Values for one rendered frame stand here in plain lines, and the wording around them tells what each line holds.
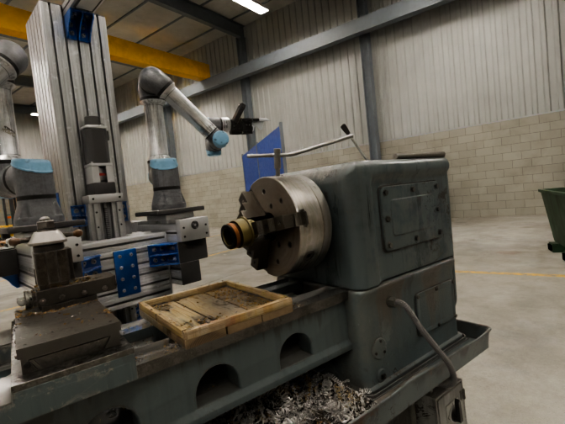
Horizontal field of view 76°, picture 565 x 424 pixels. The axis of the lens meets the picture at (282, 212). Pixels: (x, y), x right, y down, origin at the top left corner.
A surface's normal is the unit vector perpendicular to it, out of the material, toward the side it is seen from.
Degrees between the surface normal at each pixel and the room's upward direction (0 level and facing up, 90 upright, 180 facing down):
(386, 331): 90
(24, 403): 88
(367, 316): 90
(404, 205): 90
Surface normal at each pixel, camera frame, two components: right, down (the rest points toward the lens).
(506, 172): -0.58, 0.11
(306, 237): 0.61, 0.18
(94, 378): 0.59, -0.05
